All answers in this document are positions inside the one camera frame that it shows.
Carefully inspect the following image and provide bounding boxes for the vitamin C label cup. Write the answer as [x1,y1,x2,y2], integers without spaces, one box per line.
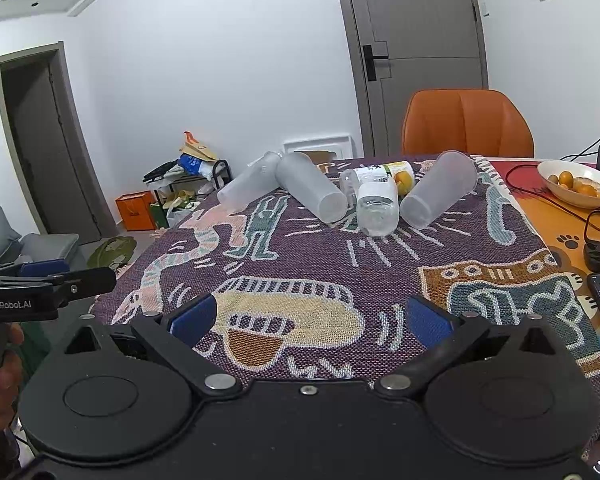
[354,160,415,197]

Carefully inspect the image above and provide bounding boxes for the clear white-label cup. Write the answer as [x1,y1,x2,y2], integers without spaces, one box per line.
[339,165,400,237]

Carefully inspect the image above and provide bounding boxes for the frosted cup right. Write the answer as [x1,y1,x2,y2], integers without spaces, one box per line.
[400,151,477,230]

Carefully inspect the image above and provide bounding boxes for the frosted cup far left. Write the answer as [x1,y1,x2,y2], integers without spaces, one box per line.
[218,152,280,212]

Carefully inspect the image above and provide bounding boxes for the frosted tall cup centre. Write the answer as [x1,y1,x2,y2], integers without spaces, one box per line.
[275,152,348,223]

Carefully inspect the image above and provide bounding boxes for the person's left hand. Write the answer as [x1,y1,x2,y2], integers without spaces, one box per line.
[0,350,23,431]

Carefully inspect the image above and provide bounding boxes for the grey sofa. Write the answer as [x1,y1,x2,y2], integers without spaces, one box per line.
[0,206,86,276]

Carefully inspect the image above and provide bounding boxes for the orange cardboard box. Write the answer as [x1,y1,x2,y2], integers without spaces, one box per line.
[116,191,156,231]

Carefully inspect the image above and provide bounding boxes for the purple patterned woven blanket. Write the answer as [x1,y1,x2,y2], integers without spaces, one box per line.
[93,159,600,398]

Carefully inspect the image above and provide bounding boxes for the black cluttered shelf rack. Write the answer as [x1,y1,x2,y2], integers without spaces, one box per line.
[143,130,233,229]

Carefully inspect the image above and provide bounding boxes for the orange cartoon tablecloth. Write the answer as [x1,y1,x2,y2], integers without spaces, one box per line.
[490,158,600,341]

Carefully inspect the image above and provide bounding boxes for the white bowl of oranges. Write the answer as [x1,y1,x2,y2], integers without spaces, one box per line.
[538,160,600,209]

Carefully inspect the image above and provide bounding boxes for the orange leather chair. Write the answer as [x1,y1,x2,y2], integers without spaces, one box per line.
[402,89,534,158]

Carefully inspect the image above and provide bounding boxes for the black cable on table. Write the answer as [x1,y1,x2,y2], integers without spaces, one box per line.
[503,162,600,241]

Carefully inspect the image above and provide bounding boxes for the white foam packaging frame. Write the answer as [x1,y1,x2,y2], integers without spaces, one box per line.
[282,133,355,160]

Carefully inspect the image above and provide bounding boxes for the grey door with handle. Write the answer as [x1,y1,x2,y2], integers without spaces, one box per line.
[340,0,488,156]

